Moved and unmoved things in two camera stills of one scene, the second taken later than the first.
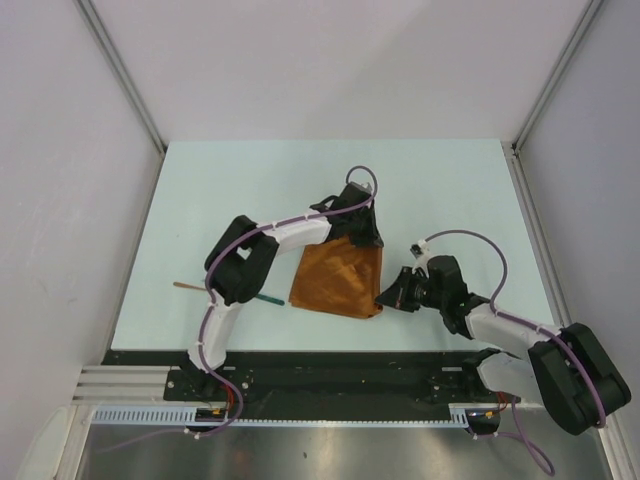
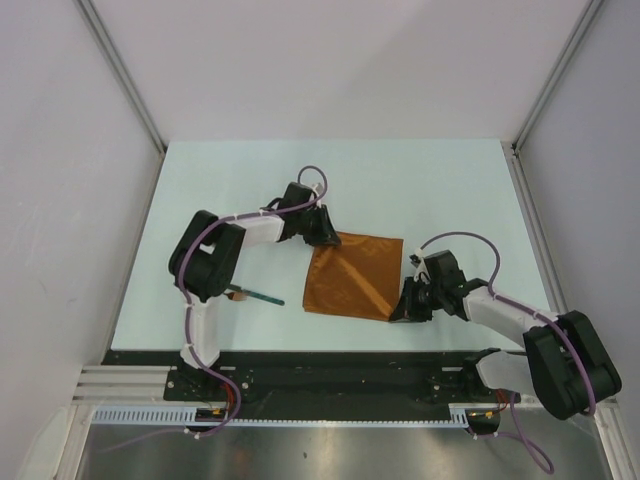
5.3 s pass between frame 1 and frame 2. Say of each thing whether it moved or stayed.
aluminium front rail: stayed
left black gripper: moved
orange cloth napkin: moved
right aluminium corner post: stayed
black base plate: stayed
